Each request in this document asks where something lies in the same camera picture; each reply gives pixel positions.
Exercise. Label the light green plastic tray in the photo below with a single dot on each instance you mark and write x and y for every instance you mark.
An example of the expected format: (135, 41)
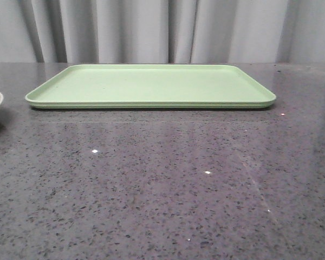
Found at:
(150, 86)

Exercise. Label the grey pleated curtain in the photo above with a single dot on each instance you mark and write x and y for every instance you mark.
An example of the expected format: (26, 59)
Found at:
(162, 31)

